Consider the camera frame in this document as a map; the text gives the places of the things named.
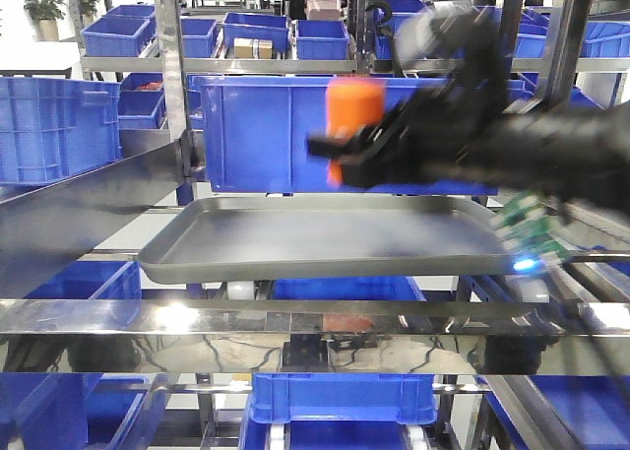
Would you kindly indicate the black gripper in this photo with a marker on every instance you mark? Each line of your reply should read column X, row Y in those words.
column 434, row 135

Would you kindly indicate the orange cylindrical capacitor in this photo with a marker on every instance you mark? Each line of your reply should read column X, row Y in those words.
column 353, row 103

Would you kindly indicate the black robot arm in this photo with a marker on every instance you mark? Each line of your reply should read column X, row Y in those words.
column 573, row 153

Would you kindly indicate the large blue plastic bin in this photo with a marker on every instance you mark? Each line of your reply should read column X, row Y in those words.
column 255, row 130

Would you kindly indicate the cardboard box in bin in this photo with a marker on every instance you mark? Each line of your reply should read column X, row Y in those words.
column 252, row 48

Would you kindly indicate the grey metal tray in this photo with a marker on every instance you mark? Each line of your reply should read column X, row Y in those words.
column 335, row 235

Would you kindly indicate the green circuit board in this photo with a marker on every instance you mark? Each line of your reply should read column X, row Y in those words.
column 523, row 226

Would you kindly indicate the blue bin lower centre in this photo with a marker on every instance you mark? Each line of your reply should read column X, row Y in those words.
column 338, row 411

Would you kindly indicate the blue crate far left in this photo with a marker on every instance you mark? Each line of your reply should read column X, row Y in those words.
column 53, row 129

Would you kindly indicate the potted green plant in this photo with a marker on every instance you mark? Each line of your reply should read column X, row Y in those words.
column 45, row 15

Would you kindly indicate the steel shelf rack frame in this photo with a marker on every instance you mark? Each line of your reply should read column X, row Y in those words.
column 504, row 341

